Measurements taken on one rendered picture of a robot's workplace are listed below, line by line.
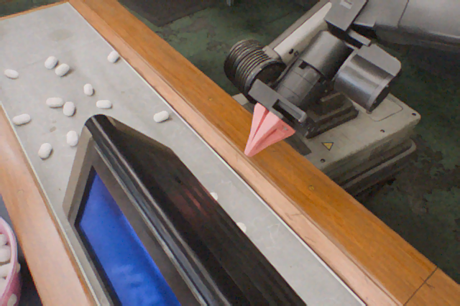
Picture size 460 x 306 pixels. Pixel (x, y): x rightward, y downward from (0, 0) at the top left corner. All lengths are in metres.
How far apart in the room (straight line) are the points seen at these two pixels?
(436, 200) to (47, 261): 1.52
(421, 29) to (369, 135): 0.71
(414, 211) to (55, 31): 1.51
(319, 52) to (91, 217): 0.36
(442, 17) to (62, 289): 0.59
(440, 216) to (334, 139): 0.74
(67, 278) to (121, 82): 0.48
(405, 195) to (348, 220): 1.11
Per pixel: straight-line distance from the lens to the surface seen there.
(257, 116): 0.46
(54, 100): 0.83
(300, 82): 0.46
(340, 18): 0.46
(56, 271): 0.56
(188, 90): 0.76
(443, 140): 1.99
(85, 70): 0.93
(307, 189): 0.58
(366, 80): 0.45
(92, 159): 0.18
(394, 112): 1.25
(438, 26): 0.46
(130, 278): 0.17
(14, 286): 0.62
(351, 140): 1.10
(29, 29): 1.18
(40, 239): 0.60
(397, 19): 0.46
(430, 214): 1.65
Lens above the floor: 1.23
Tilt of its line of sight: 50 degrees down
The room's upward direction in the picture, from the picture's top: straight up
